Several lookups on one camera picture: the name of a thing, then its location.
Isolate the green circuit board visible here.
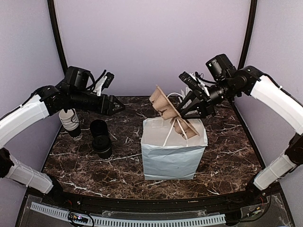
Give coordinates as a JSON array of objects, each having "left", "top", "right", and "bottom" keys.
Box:
[{"left": 67, "top": 212, "right": 88, "bottom": 223}]

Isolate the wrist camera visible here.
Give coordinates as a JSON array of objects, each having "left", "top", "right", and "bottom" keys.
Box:
[
  {"left": 93, "top": 70, "right": 115, "bottom": 96},
  {"left": 179, "top": 71, "right": 210, "bottom": 96}
]

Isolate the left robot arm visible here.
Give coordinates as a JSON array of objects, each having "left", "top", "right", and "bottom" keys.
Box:
[{"left": 0, "top": 66, "right": 125, "bottom": 206}]

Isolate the white paper bag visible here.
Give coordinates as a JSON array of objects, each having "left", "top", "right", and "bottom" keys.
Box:
[{"left": 141, "top": 116, "right": 208, "bottom": 180}]

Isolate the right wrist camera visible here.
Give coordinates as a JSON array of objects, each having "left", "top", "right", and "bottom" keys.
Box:
[{"left": 179, "top": 71, "right": 210, "bottom": 96}]

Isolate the left black frame post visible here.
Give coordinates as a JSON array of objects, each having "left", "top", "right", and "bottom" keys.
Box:
[{"left": 47, "top": 0, "right": 68, "bottom": 74}]

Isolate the white slotted cable duct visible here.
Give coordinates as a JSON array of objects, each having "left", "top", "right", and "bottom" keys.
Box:
[{"left": 30, "top": 202, "right": 226, "bottom": 227}]

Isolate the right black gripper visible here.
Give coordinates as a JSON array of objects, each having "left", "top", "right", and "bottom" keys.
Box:
[{"left": 176, "top": 77, "right": 240, "bottom": 119}]

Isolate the black paper coffee cup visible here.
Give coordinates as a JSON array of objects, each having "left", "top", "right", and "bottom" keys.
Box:
[{"left": 95, "top": 148, "right": 113, "bottom": 159}]

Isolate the stack of paper cups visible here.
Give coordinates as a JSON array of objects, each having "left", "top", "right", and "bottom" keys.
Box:
[{"left": 59, "top": 109, "right": 82, "bottom": 141}]

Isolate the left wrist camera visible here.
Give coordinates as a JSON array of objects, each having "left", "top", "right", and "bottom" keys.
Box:
[{"left": 93, "top": 70, "right": 115, "bottom": 96}]

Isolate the stack of black lids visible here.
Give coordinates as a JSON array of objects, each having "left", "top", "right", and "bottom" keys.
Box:
[{"left": 89, "top": 119, "right": 109, "bottom": 138}]

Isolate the black front table rail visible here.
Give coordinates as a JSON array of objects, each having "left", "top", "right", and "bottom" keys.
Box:
[{"left": 43, "top": 191, "right": 267, "bottom": 213}]

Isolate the brown cardboard cup carrier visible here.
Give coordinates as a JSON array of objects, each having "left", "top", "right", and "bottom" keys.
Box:
[{"left": 149, "top": 85, "right": 200, "bottom": 139}]

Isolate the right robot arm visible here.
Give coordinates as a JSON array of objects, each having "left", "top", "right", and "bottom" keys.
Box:
[{"left": 177, "top": 54, "right": 303, "bottom": 205}]

